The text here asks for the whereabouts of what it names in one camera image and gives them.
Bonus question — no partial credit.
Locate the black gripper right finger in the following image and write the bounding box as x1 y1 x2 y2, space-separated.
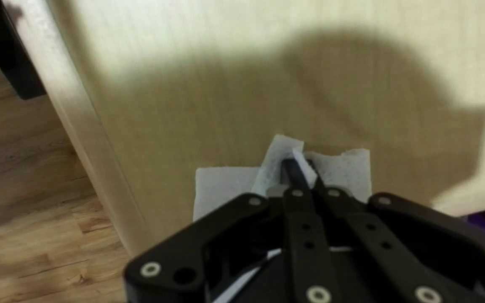
307 164 485 303

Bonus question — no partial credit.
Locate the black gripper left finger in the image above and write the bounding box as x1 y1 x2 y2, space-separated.
122 156 339 303

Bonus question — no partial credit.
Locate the white napkin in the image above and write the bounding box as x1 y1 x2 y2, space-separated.
191 132 373 303

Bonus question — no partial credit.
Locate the black stand frame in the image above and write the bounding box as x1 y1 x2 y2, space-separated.
0 0 46 101

